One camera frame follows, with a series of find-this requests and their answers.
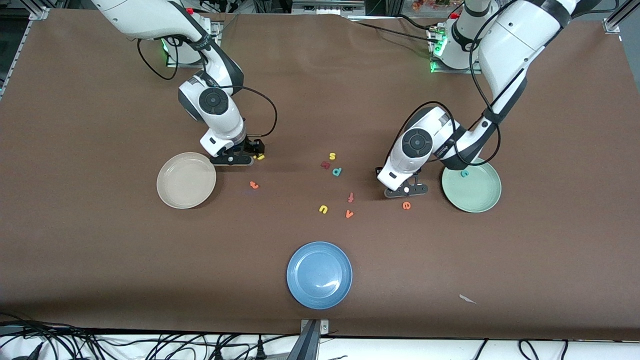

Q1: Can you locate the thick black cable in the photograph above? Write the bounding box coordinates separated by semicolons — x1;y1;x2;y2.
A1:
0;320;101;346

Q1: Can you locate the black cable connector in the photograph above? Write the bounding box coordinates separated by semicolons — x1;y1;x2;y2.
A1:
12;342;45;360

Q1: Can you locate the black base supply cable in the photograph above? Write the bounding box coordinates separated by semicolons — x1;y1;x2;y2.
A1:
350;20;441;43
395;14;438;32

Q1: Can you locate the green plate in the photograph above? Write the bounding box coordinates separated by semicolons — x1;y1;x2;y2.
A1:
441;157;502;214

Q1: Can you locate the beige brown plate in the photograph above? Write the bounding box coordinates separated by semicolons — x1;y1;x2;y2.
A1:
156;152;217;210

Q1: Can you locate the aluminium table edge rail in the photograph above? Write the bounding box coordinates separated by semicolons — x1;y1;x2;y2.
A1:
0;20;31;98

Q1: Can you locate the aluminium frame profile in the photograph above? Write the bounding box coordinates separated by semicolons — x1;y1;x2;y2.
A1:
602;0;640;33
27;0;53;21

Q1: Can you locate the brown table cover sheet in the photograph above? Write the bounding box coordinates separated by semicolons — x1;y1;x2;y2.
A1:
0;9;640;341

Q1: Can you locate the grey power box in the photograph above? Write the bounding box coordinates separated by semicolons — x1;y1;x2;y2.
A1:
291;0;367;16

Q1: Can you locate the black right camera cable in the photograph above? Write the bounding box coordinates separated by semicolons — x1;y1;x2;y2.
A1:
136;37;277;140

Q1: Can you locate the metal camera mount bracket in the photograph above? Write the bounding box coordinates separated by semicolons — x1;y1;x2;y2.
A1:
286;319;330;360

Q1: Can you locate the blue plate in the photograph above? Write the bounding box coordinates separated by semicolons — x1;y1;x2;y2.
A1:
286;241;353;310

